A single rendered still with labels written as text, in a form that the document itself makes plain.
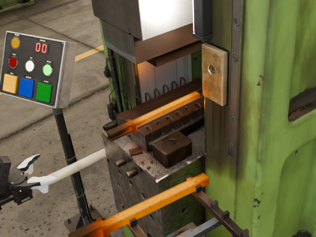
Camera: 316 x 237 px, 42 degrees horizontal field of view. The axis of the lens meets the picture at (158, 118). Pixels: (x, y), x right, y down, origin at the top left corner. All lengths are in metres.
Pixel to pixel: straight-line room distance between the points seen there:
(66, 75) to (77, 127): 1.59
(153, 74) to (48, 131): 1.78
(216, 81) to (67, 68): 0.76
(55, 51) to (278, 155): 0.98
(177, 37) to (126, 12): 0.21
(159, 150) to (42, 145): 1.92
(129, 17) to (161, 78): 0.55
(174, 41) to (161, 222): 0.64
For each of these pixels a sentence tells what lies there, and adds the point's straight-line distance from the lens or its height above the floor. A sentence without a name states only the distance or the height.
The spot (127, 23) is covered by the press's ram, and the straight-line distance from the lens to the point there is 1.26.
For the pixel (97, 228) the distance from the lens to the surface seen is 1.08.
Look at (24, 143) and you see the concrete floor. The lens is 3.30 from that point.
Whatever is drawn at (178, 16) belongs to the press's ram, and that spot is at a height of 1.40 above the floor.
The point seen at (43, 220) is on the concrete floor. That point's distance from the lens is 2.64.
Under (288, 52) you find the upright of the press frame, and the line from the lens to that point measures 1.10.
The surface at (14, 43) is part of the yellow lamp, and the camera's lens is 1.91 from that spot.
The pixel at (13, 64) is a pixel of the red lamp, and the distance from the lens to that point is 1.91.
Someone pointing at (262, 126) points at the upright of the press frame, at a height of 1.18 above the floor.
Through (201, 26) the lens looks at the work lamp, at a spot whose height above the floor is 1.42.
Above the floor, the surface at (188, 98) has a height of 1.01.
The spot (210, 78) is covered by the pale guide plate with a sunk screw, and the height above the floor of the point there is 1.26.
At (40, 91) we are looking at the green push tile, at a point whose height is 1.01.
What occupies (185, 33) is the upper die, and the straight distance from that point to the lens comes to 1.37.
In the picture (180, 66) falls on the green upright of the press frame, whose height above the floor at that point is 1.03.
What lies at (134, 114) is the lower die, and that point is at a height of 0.99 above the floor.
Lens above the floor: 1.85
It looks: 34 degrees down
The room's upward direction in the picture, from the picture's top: 5 degrees counter-clockwise
